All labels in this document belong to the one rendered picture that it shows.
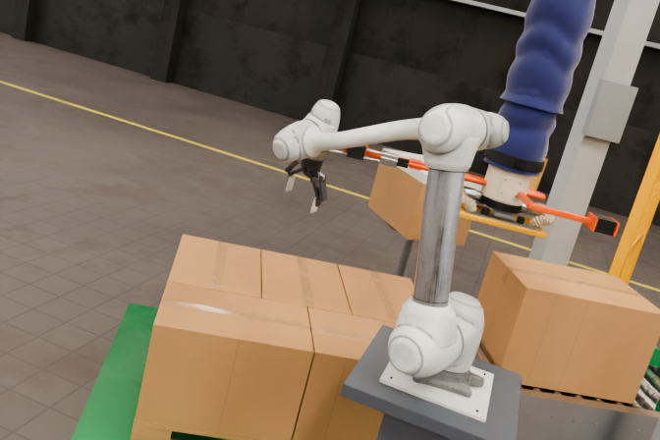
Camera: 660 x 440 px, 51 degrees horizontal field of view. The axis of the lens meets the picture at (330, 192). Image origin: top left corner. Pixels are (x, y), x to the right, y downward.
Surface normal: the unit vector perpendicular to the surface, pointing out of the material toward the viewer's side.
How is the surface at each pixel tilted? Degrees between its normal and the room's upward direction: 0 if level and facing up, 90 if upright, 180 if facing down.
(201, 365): 90
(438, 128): 84
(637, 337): 90
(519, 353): 90
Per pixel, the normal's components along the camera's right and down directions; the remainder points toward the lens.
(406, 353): -0.60, 0.15
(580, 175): 0.10, 0.27
